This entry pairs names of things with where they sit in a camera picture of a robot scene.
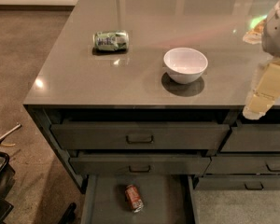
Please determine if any black object on floor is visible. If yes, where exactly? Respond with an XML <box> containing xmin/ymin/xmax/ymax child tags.
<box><xmin>58</xmin><ymin>203</ymin><xmax>77</xmax><ymax>224</ymax></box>

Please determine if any grey counter cabinet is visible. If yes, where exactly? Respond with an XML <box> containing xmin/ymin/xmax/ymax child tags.
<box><xmin>24</xmin><ymin>0</ymin><xmax>280</xmax><ymax>189</ymax></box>

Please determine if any top right drawer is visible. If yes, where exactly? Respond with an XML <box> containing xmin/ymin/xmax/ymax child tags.
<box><xmin>221</xmin><ymin>121</ymin><xmax>280</xmax><ymax>152</ymax></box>

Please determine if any middle right drawer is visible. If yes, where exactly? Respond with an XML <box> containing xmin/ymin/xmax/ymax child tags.
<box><xmin>205</xmin><ymin>156</ymin><xmax>280</xmax><ymax>175</ymax></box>

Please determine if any green crushed soda can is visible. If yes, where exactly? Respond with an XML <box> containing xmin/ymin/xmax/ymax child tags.
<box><xmin>93</xmin><ymin>30</ymin><xmax>129</xmax><ymax>51</ymax></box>

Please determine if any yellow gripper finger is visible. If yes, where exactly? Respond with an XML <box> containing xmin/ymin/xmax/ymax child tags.
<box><xmin>243</xmin><ymin>20</ymin><xmax>266</xmax><ymax>45</ymax></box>
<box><xmin>243</xmin><ymin>58</ymin><xmax>280</xmax><ymax>120</ymax></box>

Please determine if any open bottom left drawer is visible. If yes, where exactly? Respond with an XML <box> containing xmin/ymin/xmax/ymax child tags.
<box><xmin>80</xmin><ymin>175</ymin><xmax>199</xmax><ymax>224</ymax></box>

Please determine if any red coke can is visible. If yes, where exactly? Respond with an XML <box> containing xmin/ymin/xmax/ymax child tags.
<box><xmin>125</xmin><ymin>185</ymin><xmax>144</xmax><ymax>213</ymax></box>

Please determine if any top left drawer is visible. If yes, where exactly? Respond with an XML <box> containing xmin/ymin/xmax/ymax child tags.
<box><xmin>50</xmin><ymin>121</ymin><xmax>230</xmax><ymax>149</ymax></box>

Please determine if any white bowl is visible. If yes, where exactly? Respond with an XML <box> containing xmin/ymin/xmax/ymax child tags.
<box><xmin>163</xmin><ymin>48</ymin><xmax>208</xmax><ymax>84</ymax></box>

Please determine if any middle left drawer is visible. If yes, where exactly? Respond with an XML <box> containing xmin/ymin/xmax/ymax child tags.
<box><xmin>69</xmin><ymin>153</ymin><xmax>210</xmax><ymax>175</ymax></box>

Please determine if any metal rod on floor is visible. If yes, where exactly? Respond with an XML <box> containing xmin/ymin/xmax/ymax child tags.
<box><xmin>0</xmin><ymin>123</ymin><xmax>21</xmax><ymax>142</ymax></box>

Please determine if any black cart with items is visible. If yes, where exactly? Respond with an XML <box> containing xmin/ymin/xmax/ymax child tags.
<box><xmin>0</xmin><ymin>152</ymin><xmax>15</xmax><ymax>224</ymax></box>

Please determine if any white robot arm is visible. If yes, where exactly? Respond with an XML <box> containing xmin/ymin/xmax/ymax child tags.
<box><xmin>243</xmin><ymin>0</ymin><xmax>280</xmax><ymax>120</ymax></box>

